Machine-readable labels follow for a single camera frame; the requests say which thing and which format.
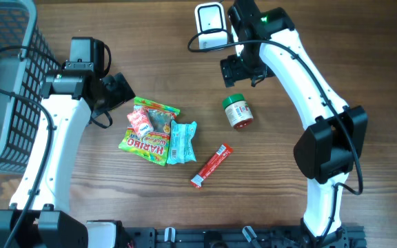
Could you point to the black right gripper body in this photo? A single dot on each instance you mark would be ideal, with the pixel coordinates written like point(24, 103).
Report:
point(245, 67)

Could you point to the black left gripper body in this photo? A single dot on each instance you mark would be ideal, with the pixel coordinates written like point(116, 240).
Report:
point(115, 94)

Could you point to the small red candy packet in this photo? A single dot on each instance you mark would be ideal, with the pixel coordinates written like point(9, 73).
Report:
point(140, 121)

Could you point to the green lid sauce jar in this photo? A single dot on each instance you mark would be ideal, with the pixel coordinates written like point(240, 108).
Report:
point(237, 111)

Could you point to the colourful candy bag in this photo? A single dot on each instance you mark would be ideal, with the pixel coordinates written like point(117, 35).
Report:
point(153, 146)

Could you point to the red snack packet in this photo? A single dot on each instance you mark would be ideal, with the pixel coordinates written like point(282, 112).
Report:
point(221, 154)

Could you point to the teal snack pouch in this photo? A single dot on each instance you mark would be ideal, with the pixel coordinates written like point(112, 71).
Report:
point(181, 149)

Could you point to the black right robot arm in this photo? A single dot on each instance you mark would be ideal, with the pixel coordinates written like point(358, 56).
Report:
point(328, 152)

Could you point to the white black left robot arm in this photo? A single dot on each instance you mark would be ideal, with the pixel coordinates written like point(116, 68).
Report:
point(38, 212)

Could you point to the white barcode scanner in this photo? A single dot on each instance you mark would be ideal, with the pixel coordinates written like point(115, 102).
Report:
point(210, 24)

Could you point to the dark grey plastic basket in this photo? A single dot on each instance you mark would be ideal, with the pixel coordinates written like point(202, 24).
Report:
point(25, 57)

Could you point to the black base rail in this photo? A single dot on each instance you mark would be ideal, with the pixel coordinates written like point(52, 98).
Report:
point(219, 237)

